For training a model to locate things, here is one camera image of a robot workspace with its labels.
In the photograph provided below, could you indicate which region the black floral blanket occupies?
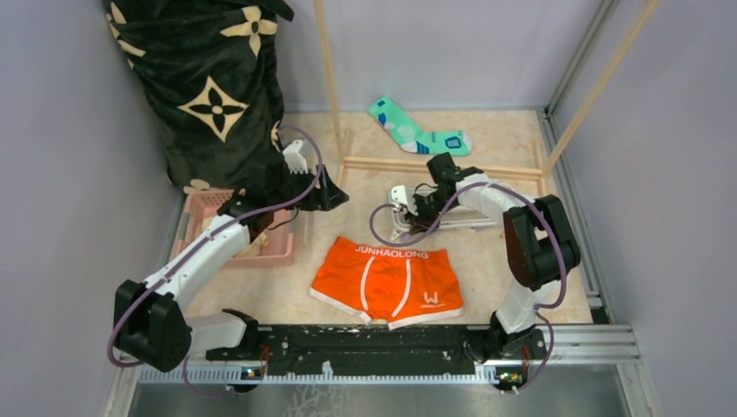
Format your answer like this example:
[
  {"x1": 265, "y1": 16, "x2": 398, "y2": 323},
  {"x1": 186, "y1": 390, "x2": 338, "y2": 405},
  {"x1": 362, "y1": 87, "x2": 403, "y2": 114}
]
[{"x1": 103, "y1": 1, "x2": 295, "y2": 194}]

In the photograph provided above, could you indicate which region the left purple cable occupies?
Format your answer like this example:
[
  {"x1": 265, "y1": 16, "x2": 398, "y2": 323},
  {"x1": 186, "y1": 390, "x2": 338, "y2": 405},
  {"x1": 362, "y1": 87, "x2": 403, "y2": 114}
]
[{"x1": 106, "y1": 124, "x2": 325, "y2": 398}]

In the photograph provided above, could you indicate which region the wooden drying rack frame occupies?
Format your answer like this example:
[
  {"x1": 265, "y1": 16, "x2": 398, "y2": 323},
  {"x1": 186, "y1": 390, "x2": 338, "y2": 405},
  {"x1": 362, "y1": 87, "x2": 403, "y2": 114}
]
[{"x1": 310, "y1": 0, "x2": 663, "y2": 222}]

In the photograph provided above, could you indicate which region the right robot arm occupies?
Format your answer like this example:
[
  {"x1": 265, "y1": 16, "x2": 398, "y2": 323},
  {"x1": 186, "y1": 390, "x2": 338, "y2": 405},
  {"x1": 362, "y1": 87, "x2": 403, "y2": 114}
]
[{"x1": 388, "y1": 153, "x2": 581, "y2": 358}]

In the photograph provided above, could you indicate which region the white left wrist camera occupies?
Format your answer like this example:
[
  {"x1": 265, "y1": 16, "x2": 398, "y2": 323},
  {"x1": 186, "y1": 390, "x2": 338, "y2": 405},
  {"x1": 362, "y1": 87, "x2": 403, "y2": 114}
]
[{"x1": 282, "y1": 139, "x2": 310, "y2": 174}]

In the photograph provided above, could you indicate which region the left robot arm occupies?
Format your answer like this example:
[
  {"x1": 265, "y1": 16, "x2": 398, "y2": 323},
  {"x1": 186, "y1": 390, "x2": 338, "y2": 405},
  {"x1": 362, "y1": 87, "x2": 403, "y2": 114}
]
[{"x1": 106, "y1": 151, "x2": 349, "y2": 372}]

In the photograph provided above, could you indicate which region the green blue patterned sock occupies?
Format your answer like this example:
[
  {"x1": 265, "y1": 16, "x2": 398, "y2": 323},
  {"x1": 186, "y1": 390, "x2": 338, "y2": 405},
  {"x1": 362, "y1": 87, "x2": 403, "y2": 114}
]
[{"x1": 367, "y1": 96, "x2": 473, "y2": 156}]

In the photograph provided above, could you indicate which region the beige cloth in basket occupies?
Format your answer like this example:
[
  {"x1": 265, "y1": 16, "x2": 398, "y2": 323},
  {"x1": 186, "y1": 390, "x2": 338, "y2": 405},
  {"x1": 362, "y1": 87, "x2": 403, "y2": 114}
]
[{"x1": 236, "y1": 233, "x2": 270, "y2": 258}]

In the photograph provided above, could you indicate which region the orange underwear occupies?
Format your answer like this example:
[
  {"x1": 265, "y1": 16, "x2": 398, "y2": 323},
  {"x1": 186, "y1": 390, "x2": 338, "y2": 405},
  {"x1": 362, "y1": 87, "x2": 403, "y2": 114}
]
[{"x1": 309, "y1": 236, "x2": 464, "y2": 330}]

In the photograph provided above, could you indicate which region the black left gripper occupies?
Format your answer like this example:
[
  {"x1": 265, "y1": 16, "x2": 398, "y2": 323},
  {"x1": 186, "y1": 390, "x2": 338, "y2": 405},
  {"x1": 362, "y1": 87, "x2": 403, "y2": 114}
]
[{"x1": 269, "y1": 163, "x2": 349, "y2": 211}]

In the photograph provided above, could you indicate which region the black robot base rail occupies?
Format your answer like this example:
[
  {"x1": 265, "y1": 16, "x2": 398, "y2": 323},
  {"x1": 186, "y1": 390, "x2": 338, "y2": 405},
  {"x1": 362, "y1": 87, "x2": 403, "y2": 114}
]
[{"x1": 205, "y1": 325, "x2": 548, "y2": 377}]

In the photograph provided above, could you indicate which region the white multi-clip hanger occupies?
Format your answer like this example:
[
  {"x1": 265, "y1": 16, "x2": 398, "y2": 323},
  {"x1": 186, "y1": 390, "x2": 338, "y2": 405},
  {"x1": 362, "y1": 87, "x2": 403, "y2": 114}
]
[{"x1": 389, "y1": 206, "x2": 501, "y2": 242}]

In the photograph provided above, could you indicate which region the pink plastic basket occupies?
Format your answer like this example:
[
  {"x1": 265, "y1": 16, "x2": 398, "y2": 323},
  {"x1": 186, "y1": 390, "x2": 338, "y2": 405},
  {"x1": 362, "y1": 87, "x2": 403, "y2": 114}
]
[{"x1": 169, "y1": 190, "x2": 294, "y2": 269}]

